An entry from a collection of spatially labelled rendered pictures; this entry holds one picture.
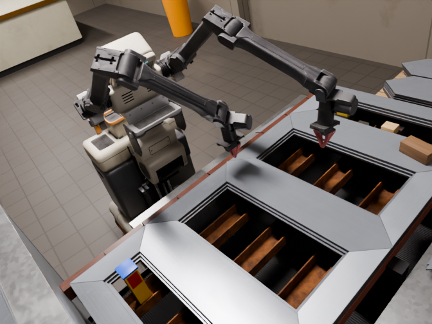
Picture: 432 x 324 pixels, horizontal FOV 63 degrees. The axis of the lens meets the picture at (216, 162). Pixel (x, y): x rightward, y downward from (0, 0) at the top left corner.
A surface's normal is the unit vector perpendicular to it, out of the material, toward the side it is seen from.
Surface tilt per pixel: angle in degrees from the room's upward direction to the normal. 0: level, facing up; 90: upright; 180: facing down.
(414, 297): 0
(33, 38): 90
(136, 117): 90
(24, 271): 0
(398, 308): 0
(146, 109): 90
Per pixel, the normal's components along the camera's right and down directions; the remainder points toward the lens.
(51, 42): 0.61, 0.40
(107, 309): -0.20, -0.76
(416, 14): -0.77, 0.52
